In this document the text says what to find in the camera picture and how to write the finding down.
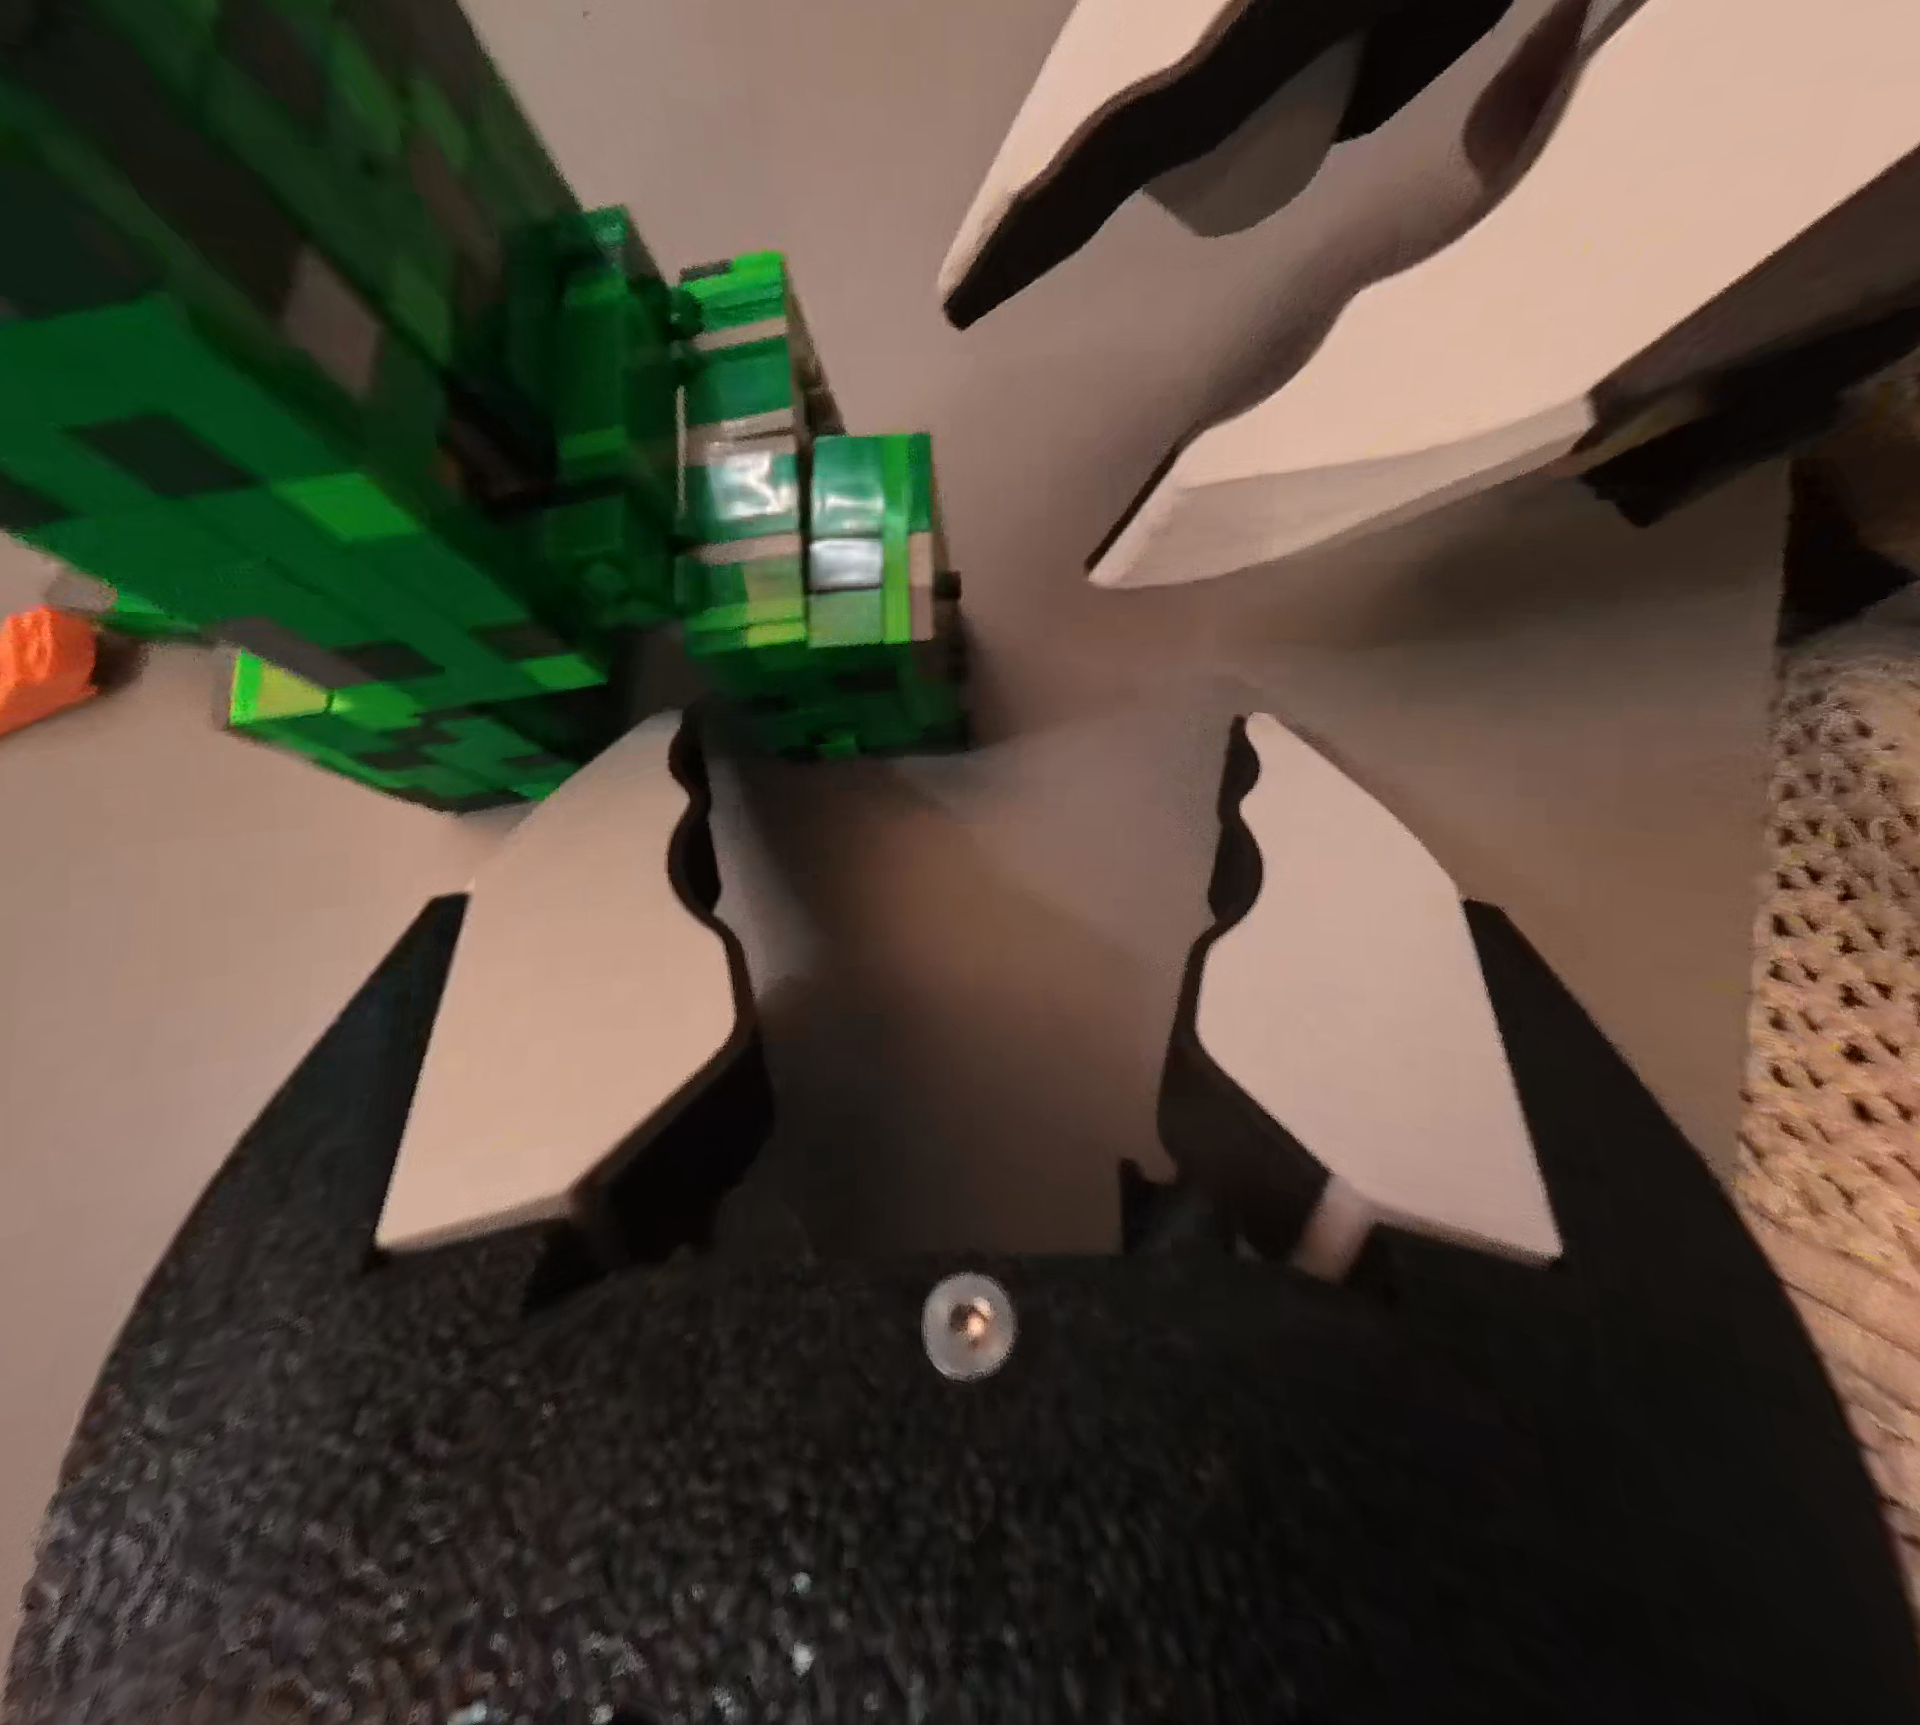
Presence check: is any green lego creeper model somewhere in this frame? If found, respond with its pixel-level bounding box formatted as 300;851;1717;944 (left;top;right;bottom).
0;0;970;817

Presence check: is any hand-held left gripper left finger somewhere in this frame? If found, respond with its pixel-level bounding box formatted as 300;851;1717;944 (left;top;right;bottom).
370;707;779;1256

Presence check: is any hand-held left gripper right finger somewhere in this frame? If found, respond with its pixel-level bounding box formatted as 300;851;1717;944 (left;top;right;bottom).
1163;715;1560;1281

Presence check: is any orange lego piece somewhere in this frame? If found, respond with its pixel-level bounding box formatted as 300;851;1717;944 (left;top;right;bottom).
0;608;106;738

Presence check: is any green lego leg block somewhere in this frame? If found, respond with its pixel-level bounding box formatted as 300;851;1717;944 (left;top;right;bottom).
801;437;963;707

